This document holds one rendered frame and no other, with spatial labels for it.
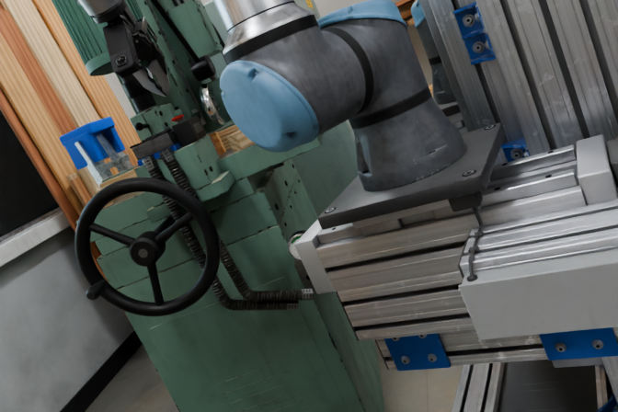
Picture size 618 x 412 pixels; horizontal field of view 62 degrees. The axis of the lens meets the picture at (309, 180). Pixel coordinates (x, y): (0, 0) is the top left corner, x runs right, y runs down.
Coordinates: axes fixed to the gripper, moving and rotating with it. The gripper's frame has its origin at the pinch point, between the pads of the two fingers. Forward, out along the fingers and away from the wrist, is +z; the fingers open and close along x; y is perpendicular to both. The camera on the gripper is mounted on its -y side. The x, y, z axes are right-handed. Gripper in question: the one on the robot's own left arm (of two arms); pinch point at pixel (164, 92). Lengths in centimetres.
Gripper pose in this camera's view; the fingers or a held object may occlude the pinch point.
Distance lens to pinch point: 117.4
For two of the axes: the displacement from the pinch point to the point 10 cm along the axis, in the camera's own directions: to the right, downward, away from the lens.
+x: -9.2, 3.7, 1.4
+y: -1.5, -6.5, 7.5
